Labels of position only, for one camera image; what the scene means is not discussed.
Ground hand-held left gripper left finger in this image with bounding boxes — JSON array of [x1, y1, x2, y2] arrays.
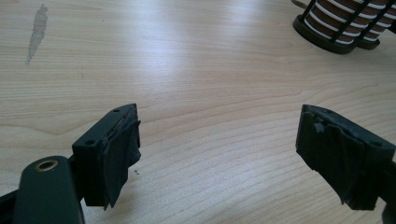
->
[[71, 103, 142, 210]]

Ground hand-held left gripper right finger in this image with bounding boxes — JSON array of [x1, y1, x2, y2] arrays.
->
[[295, 104, 396, 212]]

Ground black cup holder rack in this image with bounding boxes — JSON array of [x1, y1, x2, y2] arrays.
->
[[292, 0, 375, 55], [356, 0, 396, 51]]

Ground stack of brown paper cups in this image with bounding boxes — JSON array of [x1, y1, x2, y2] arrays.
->
[[303, 0, 390, 46], [362, 12, 396, 43]]

